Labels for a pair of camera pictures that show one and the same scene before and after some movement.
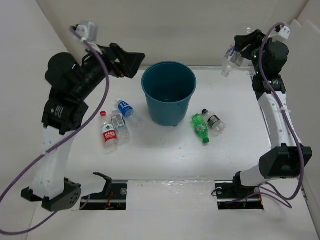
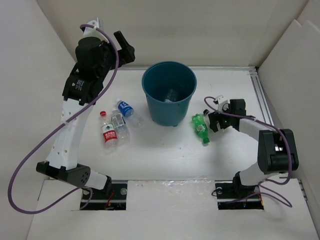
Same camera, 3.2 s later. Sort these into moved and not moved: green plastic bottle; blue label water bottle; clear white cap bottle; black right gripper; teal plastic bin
Moved: black right gripper
Not moved: green plastic bottle; clear white cap bottle; teal plastic bin; blue label water bottle
